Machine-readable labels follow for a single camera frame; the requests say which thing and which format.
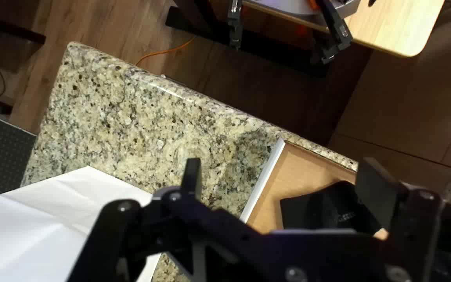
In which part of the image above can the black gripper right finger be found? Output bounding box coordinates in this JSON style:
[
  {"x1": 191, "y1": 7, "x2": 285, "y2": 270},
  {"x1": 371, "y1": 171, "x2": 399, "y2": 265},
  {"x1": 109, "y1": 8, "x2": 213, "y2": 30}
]
[{"x1": 355, "y1": 155, "x2": 443, "y2": 282}]

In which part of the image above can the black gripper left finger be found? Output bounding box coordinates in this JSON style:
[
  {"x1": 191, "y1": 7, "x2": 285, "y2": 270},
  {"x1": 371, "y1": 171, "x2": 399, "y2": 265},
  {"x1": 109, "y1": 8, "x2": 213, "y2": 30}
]
[{"x1": 67, "y1": 157, "x2": 247, "y2": 282}]

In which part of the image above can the black sock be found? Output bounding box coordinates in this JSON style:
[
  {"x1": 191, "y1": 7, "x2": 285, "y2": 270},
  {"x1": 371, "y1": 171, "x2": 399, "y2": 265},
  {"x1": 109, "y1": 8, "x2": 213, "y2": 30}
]
[
  {"x1": 278, "y1": 195, "x2": 324, "y2": 232},
  {"x1": 313, "y1": 179, "x2": 383, "y2": 235}
]

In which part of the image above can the white paper bag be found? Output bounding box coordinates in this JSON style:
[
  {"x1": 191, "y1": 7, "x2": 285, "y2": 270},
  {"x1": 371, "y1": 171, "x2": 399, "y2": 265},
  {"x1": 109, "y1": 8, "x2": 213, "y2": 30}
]
[{"x1": 0, "y1": 165, "x2": 162, "y2": 282}]

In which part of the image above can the white-rimmed cardboard tray box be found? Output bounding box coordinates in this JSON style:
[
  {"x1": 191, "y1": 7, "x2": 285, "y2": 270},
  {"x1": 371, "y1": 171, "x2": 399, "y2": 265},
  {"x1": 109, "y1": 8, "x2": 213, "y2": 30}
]
[{"x1": 239, "y1": 138, "x2": 391, "y2": 242}]

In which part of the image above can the orange cable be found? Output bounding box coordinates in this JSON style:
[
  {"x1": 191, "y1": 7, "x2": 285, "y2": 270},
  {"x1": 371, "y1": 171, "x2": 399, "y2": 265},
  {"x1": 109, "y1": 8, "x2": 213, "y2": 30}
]
[{"x1": 134, "y1": 38, "x2": 195, "y2": 69}]

